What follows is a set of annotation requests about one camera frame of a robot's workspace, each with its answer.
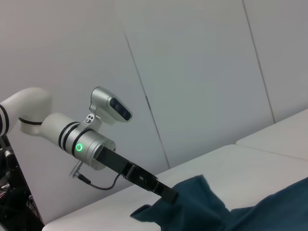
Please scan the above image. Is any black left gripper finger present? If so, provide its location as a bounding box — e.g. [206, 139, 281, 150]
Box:
[152, 178, 180, 205]

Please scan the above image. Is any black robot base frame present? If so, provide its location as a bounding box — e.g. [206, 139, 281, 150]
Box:
[0, 136, 46, 231]

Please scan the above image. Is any teal FREE print T-shirt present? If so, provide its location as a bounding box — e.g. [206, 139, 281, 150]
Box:
[129, 175, 308, 231]

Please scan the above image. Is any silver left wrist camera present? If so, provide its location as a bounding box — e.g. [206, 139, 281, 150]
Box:
[81, 86, 134, 127]

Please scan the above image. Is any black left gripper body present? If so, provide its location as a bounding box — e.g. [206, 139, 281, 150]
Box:
[96, 143, 159, 192]

